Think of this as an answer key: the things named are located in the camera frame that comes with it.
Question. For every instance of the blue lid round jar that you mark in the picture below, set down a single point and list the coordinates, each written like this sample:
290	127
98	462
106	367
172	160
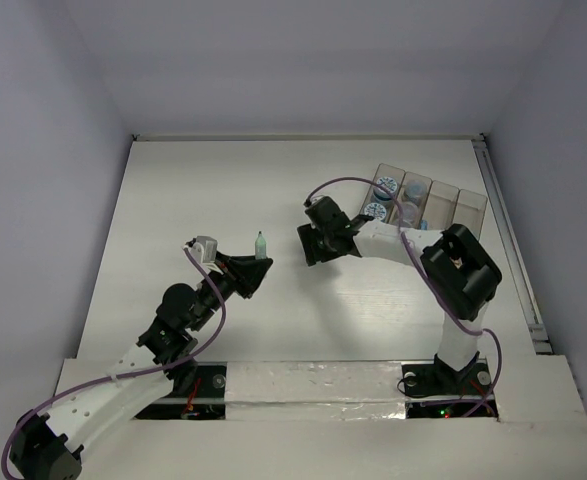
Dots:
385	189
376	210

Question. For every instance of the green marker pen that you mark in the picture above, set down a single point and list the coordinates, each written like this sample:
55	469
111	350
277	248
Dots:
260	247

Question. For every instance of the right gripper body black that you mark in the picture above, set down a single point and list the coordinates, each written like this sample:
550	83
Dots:
327	237

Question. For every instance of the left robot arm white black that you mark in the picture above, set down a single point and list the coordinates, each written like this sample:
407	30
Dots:
56	438

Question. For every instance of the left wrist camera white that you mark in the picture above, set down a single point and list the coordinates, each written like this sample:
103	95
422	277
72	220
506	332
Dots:
202	249

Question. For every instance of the clear jar of clips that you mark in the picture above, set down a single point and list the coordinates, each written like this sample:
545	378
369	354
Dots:
410	217
416	191

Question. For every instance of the clear four-compartment organizer tray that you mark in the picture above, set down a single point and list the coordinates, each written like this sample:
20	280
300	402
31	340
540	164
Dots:
443	206

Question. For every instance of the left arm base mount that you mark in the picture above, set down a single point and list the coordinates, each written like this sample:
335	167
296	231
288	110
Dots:
197	395

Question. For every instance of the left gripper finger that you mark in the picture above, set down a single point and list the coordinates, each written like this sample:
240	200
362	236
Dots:
248	264
250	282

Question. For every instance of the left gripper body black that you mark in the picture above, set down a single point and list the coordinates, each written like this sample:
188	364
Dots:
238	273

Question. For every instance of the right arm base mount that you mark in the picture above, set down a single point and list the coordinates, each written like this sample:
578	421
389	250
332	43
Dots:
432	390

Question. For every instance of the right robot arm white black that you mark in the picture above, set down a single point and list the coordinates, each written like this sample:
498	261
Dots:
453	264

